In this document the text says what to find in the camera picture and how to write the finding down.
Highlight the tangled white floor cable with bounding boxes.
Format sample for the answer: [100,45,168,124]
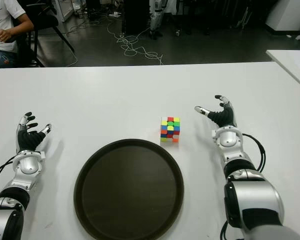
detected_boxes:
[107,14,165,65]

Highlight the seated person in white shirt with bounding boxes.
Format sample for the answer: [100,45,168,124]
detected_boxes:
[0,0,35,76]

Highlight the silver humanoid robot legs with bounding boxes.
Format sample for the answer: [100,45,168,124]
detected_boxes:
[149,0,169,40]

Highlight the white neighbouring table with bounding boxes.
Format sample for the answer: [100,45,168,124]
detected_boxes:
[265,49,300,93]

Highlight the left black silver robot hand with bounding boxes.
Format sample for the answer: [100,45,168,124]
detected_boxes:
[15,111,53,154]

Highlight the dark brown round plate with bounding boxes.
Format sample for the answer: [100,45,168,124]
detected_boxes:
[73,138,185,240]

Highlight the multicolour Rubik's cube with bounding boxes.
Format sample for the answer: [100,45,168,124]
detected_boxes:
[160,116,182,146]

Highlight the white cabinet with black base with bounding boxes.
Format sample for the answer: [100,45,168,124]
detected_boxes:
[264,0,300,41]

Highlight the white glass display case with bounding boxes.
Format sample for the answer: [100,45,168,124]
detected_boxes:
[52,0,75,24]

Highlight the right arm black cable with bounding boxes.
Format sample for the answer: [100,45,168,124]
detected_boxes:
[219,133,267,240]

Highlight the black chair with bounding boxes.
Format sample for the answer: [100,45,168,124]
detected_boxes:
[12,0,78,68]

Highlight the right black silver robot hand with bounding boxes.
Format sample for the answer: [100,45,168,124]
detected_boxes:
[194,94,238,130]

